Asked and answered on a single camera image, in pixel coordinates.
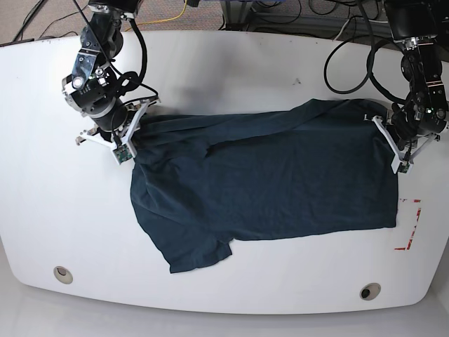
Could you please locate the left table cable grommet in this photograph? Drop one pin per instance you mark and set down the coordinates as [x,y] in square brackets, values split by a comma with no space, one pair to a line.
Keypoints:
[63,275]

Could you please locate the right table cable grommet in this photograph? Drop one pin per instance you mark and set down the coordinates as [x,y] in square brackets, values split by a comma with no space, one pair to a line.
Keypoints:
[370,291]

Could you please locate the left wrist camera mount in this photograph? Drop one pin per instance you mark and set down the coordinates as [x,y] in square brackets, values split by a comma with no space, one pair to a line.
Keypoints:
[403,160]

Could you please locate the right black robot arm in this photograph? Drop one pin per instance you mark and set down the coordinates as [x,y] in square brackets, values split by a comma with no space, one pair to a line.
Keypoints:
[94,88]

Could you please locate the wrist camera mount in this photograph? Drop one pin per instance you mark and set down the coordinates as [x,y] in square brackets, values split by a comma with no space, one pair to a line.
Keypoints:
[403,160]
[119,142]

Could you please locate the table cable grommet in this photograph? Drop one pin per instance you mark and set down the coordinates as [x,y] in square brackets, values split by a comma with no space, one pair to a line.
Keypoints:
[63,275]
[370,291]

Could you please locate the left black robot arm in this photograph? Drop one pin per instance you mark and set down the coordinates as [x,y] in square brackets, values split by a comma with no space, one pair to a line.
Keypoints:
[416,25]

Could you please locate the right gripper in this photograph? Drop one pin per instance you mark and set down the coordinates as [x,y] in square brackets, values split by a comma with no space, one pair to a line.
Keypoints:
[112,120]

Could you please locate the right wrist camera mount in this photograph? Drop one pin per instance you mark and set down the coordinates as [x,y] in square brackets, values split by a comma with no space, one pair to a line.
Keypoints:
[119,142]

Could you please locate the dark blue t-shirt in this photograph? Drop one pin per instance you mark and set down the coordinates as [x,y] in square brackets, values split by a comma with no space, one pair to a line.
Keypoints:
[200,182]

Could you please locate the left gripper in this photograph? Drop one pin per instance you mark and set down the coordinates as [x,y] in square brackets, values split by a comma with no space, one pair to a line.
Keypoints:
[402,139]

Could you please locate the red tape rectangle marking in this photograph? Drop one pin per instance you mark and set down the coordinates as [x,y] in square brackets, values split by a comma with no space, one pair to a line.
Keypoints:
[407,220]

